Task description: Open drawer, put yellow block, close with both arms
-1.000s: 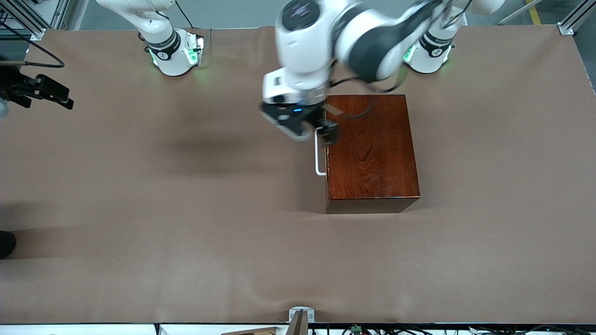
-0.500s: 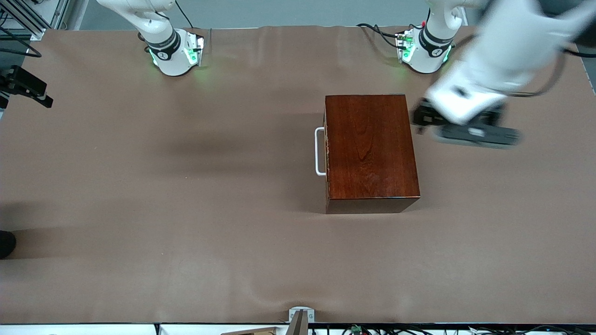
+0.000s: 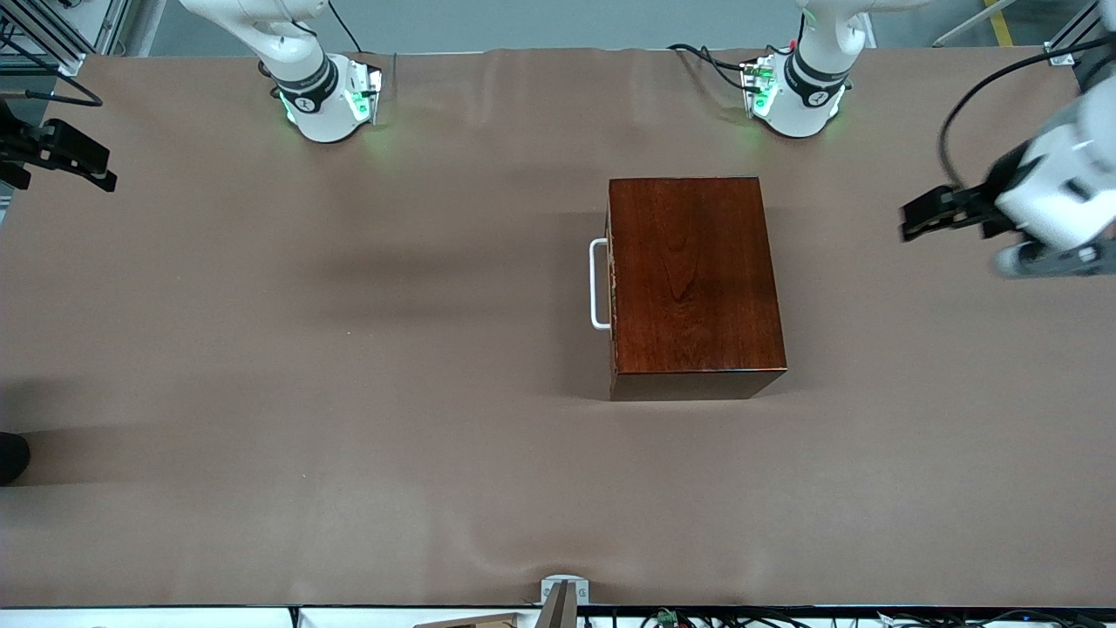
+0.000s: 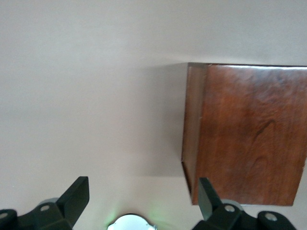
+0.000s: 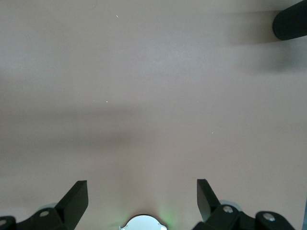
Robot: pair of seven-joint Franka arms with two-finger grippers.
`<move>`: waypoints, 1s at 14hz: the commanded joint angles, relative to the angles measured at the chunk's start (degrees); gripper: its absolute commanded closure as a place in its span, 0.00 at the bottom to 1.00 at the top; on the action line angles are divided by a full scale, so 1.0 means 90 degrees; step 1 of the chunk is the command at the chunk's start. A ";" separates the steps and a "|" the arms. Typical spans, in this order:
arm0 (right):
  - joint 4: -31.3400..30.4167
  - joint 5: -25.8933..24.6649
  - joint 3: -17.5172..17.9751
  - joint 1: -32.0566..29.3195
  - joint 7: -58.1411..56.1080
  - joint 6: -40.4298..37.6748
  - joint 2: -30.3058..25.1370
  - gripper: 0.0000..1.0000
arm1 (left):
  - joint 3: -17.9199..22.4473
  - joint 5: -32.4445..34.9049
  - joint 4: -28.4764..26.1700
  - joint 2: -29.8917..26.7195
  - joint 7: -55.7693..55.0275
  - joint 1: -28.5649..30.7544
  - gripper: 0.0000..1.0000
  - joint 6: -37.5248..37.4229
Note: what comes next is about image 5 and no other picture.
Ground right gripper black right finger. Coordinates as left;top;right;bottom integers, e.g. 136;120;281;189
193;178;295;230

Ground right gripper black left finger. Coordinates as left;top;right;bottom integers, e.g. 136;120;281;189
0;180;89;230

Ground brown table mat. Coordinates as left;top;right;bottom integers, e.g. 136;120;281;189
0;0;307;230

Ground black foam cylinder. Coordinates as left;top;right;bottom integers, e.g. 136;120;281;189
272;0;307;42

